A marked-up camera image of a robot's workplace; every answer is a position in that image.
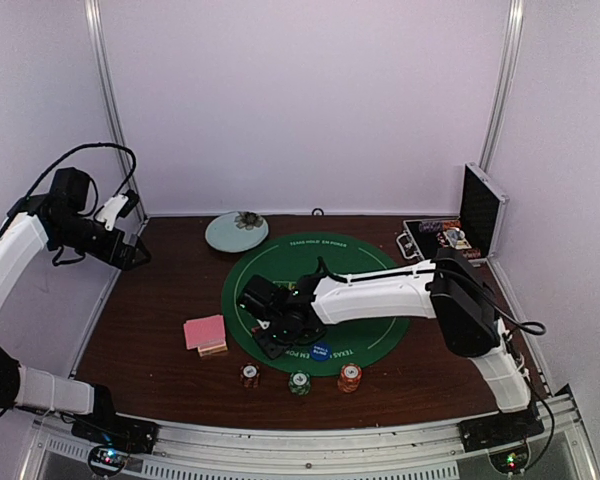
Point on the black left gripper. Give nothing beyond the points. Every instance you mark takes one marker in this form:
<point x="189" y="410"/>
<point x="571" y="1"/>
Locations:
<point x="122" y="262"/>

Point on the blue small blind button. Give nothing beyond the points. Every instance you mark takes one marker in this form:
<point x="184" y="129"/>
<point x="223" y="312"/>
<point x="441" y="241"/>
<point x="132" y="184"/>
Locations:
<point x="320" y="352"/>

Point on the red poker chip stack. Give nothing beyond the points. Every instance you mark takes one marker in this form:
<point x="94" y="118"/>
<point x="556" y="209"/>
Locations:
<point x="349" y="378"/>

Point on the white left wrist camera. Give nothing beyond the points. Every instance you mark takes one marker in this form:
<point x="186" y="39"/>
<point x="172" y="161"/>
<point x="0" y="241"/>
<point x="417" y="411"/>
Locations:
<point x="118" y="206"/>

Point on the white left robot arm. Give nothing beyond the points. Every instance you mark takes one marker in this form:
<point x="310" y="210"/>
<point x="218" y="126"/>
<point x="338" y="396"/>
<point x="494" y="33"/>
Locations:
<point x="55" y="221"/>

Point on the light blue flower plate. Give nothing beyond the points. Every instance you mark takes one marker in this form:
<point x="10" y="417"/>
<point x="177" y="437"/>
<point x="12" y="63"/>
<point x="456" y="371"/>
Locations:
<point x="236" y="232"/>

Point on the brown poker chip stack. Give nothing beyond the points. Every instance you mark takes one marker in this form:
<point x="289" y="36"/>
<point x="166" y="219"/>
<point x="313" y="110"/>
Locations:
<point x="250" y="375"/>

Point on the playing card box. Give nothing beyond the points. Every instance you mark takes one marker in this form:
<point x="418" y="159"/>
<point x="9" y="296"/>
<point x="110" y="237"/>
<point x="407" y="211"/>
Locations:
<point x="212" y="349"/>

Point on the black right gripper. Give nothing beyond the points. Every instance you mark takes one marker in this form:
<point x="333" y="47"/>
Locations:
<point x="273" y="349"/>

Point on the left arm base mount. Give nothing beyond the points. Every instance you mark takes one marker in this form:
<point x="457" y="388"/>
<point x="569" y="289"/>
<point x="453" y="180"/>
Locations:
<point x="106" y="427"/>

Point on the aluminium frame post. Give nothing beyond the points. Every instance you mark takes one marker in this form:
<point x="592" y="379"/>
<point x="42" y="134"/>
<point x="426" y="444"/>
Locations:
<point x="97" y="39"/>
<point x="509" y="59"/>

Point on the aluminium poker case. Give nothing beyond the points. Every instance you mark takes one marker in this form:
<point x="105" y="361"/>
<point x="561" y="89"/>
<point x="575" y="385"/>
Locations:
<point x="474" y="231"/>

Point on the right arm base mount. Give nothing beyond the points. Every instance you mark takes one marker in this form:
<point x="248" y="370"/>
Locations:
<point x="499" y="429"/>

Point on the right aluminium frame post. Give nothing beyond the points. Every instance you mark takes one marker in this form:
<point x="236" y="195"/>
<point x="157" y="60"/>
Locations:
<point x="509" y="59"/>

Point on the green poker chip stack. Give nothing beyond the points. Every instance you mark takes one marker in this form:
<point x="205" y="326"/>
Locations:
<point x="299" y="383"/>

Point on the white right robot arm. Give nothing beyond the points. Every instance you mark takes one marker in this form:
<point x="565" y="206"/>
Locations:
<point x="444" y="288"/>

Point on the aluminium front rail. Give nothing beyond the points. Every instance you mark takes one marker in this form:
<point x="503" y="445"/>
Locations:
<point x="433" y="450"/>

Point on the red-backed playing card deck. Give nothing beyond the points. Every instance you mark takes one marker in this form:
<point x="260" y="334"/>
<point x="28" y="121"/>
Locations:
<point x="205" y="332"/>

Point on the left aluminium frame post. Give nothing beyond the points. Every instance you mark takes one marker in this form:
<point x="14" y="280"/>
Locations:
<point x="97" y="39"/>

